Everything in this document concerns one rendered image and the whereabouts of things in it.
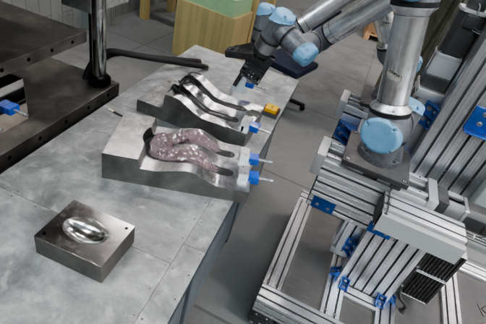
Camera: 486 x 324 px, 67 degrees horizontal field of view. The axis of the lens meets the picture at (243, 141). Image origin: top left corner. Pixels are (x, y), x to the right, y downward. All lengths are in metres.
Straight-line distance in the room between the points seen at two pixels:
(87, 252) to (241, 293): 1.16
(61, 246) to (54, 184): 0.31
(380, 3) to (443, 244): 0.75
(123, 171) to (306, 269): 1.10
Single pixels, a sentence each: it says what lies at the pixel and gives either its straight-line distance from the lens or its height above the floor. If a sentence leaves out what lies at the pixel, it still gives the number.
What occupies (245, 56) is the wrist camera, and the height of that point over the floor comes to 1.22.
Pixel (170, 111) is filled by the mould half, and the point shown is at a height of 0.86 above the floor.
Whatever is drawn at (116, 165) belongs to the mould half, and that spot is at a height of 0.87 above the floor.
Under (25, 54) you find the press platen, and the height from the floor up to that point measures 1.04.
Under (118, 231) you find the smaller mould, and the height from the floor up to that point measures 0.87.
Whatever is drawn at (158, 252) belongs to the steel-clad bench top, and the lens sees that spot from 1.13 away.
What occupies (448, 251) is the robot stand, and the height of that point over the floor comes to 0.92.
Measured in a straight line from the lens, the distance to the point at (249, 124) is 1.52.
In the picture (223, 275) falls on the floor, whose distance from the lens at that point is 2.09.
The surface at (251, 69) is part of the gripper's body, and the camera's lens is 1.30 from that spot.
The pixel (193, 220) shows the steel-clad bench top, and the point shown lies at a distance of 1.22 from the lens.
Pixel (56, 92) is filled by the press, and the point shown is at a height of 0.78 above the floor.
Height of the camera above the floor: 1.71
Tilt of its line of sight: 35 degrees down
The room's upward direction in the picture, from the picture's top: 15 degrees clockwise
